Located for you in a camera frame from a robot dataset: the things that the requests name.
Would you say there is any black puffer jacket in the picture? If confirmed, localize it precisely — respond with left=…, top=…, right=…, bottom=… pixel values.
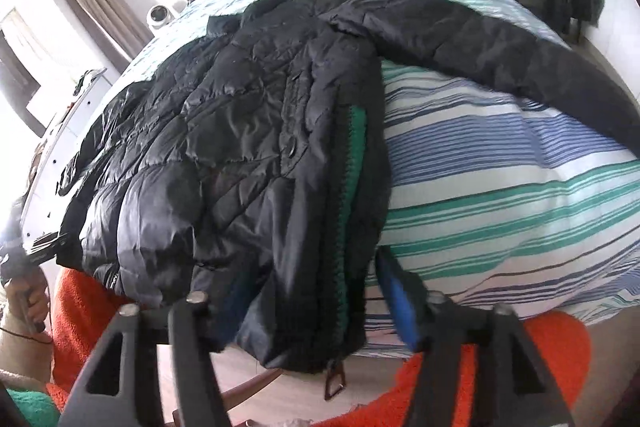
left=56, top=0, right=639, bottom=373

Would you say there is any person's left hand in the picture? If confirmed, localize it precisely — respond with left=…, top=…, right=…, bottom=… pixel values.
left=4, top=267, right=50, bottom=327

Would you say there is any orange fuzzy garment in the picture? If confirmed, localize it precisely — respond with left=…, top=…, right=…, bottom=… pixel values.
left=49, top=256, right=590, bottom=426

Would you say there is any striped blue green duvet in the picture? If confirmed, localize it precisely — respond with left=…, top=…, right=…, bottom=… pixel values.
left=116, top=0, right=639, bottom=325

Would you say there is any white low drawer cabinet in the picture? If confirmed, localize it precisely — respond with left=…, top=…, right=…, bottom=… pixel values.
left=22, top=68, right=112, bottom=249

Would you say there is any window with dark frame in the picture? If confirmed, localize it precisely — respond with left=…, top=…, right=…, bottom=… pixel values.
left=0, top=31, right=46, bottom=138

